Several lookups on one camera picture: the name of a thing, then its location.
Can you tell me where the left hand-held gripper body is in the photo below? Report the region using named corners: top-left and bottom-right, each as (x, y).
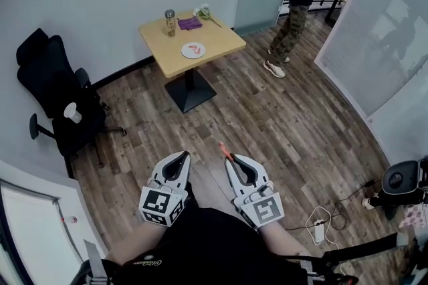
top-left (138, 177), bottom-right (189, 228)

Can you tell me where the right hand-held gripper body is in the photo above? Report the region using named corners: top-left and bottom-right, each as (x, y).
top-left (232, 181), bottom-right (286, 231)

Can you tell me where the white round plate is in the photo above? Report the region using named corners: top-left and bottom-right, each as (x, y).
top-left (181, 41), bottom-right (207, 60)

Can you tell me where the person's right forearm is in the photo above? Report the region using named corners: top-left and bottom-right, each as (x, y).
top-left (257, 221), bottom-right (314, 262)

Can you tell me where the person's left forearm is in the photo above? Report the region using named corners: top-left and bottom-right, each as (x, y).
top-left (103, 220), bottom-right (168, 265)

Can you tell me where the white power strip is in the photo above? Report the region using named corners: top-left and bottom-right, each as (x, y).
top-left (312, 217), bottom-right (328, 245)

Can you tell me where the person's black shirt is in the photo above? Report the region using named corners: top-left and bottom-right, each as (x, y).
top-left (102, 199), bottom-right (314, 285)

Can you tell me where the white paper cup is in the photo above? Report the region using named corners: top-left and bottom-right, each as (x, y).
top-left (63, 102), bottom-right (83, 124)

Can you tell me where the black office chair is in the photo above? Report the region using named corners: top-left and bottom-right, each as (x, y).
top-left (15, 27), bottom-right (128, 178)

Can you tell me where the black wheeled device base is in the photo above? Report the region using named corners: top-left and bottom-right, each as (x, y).
top-left (371, 156), bottom-right (428, 221)

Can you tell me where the clear glass bottle steel lid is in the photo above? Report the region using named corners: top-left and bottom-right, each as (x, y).
top-left (163, 9), bottom-right (177, 38)

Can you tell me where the purple folded cloth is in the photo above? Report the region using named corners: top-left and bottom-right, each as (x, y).
top-left (177, 16), bottom-right (204, 31)

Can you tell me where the pink checkered cloth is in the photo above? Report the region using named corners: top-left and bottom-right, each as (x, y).
top-left (400, 202), bottom-right (428, 228)

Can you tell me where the white flower sprig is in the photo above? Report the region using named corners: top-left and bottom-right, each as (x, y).
top-left (193, 3), bottom-right (223, 29)

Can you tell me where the white partition panel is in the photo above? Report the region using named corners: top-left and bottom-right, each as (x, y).
top-left (313, 0), bottom-right (428, 118)

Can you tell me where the white power cable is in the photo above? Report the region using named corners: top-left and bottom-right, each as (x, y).
top-left (305, 205), bottom-right (341, 250)

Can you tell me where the black power cable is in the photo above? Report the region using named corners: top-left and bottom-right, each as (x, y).
top-left (284, 179), bottom-right (383, 231)

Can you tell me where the grey backpack strap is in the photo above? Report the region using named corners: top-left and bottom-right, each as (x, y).
top-left (82, 239), bottom-right (110, 285)

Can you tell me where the black strap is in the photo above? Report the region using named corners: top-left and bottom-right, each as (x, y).
top-left (290, 236), bottom-right (399, 275)

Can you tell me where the square wooden pedestal table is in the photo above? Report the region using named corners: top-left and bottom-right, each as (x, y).
top-left (138, 10), bottom-right (247, 114)

